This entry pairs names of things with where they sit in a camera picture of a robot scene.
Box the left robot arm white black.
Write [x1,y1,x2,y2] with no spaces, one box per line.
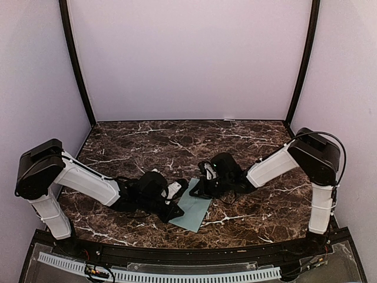
[15,139,188,257]

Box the white slotted cable duct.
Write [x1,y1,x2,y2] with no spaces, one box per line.
[38,252,281,282]

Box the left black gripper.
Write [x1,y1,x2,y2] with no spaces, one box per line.
[138,196,183,224]

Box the left black frame post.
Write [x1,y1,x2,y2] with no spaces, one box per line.
[58,0,97,127]

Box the light blue envelope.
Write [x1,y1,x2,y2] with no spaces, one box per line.
[169,178,212,233]

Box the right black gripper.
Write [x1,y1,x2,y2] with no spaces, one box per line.
[190,175,233,199]

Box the right black frame post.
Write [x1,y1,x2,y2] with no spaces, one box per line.
[284,0,320,129]

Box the black frame post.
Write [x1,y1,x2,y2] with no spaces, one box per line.
[58,0,97,127]
[284,0,320,129]

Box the black front table rail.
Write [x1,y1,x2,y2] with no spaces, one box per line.
[47,238,326,266]

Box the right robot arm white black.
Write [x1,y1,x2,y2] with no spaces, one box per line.
[189,127,347,256]

